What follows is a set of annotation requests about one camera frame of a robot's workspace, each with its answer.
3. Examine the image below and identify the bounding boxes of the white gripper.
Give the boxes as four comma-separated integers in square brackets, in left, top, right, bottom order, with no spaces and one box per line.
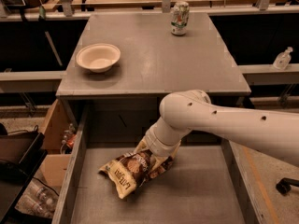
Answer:
[145,118,191,157]

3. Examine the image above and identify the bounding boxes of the brown chip bag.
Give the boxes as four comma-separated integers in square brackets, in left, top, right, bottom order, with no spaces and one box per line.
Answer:
[99,139,180,199]

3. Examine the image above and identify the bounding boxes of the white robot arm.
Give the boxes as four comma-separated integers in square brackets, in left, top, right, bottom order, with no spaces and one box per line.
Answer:
[145,90,299,166]

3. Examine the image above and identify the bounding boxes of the grey open drawer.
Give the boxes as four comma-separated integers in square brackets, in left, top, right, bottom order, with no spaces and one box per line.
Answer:
[52,105,270,224]

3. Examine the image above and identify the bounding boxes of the grey cabinet counter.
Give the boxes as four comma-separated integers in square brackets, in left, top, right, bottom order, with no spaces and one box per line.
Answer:
[57,12,250,106]

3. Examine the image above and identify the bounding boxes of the white paper bowl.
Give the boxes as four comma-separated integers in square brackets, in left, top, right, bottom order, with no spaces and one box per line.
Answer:
[76,43,121,73]

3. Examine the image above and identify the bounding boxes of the cardboard box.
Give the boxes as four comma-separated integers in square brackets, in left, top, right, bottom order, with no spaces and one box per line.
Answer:
[40,100,69,187]

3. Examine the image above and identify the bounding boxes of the green white soda can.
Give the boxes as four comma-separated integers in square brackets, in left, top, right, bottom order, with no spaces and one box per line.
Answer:
[171,1,190,35]

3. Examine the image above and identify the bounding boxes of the black chair caster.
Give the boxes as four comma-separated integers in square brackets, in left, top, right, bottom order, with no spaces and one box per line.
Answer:
[276,178,299,195]

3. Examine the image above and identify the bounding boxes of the plastic water bottles pack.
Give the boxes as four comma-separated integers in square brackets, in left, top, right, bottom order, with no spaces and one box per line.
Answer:
[16,178,59,218]

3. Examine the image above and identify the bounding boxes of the clear sanitizer pump bottle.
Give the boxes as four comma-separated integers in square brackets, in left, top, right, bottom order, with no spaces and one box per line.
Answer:
[273,47,293,70]

